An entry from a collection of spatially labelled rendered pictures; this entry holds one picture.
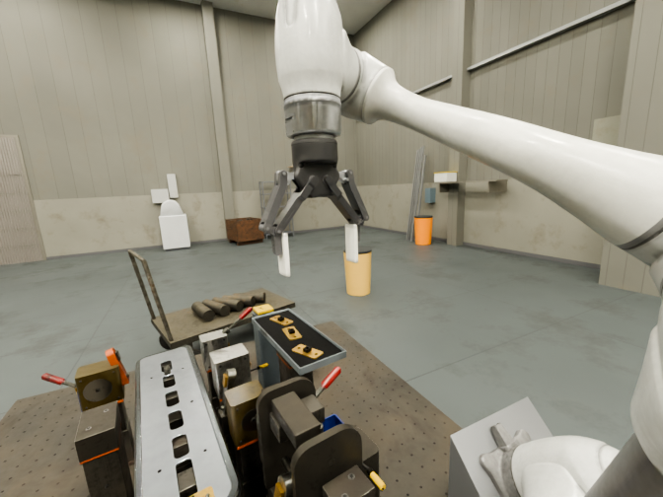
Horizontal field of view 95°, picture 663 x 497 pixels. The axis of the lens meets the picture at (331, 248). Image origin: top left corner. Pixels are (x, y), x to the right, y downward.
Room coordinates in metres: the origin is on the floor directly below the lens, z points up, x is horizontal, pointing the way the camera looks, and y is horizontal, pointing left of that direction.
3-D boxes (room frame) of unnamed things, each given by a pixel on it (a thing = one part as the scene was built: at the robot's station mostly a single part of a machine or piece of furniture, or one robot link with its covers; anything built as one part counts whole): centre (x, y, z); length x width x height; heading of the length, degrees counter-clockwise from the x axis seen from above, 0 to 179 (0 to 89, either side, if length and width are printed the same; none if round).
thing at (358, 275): (4.45, -0.38, 0.34); 0.42 x 0.42 x 0.67
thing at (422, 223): (8.06, -2.47, 0.37); 0.49 x 0.47 x 0.74; 116
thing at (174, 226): (8.98, 4.56, 0.72); 0.73 x 0.62 x 1.44; 116
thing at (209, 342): (1.08, 0.45, 0.88); 0.12 x 0.07 x 0.36; 122
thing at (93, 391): (0.88, 0.77, 0.88); 0.14 x 0.09 x 0.36; 122
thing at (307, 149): (0.52, 0.02, 1.62); 0.08 x 0.07 x 0.09; 122
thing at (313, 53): (0.53, 0.01, 1.80); 0.13 x 0.11 x 0.16; 151
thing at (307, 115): (0.52, 0.02, 1.69); 0.09 x 0.09 x 0.06
